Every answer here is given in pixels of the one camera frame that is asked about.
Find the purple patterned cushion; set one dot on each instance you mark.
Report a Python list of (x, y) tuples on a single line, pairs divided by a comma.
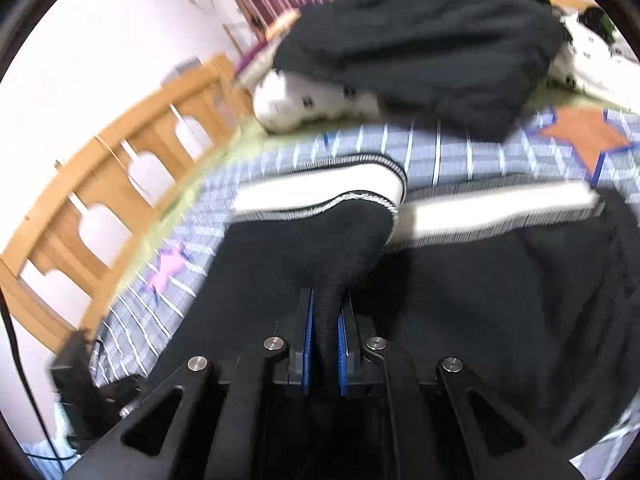
[(260, 55)]

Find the white flower-print quilt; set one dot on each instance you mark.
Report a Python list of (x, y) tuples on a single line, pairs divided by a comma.
[(290, 105)]

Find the black pants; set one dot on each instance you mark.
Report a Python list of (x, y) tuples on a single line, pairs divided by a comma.
[(500, 310)]

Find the green bed sheet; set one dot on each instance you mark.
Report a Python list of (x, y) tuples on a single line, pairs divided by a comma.
[(260, 135)]

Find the person's blue jeans leg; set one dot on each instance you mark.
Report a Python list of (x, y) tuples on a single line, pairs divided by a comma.
[(50, 440)]

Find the black jacket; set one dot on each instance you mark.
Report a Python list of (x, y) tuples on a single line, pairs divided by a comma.
[(425, 50)]

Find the grey box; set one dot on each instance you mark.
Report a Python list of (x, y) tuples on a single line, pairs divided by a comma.
[(180, 67)]

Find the wooden bed frame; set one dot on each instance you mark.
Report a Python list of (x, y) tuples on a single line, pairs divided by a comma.
[(65, 230)]

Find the grey checked blanket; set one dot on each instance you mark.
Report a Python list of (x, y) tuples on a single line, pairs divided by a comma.
[(450, 155)]

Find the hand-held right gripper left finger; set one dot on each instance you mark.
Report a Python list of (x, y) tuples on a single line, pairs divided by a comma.
[(308, 350)]

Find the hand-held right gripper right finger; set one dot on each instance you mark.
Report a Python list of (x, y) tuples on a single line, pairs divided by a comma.
[(343, 355)]

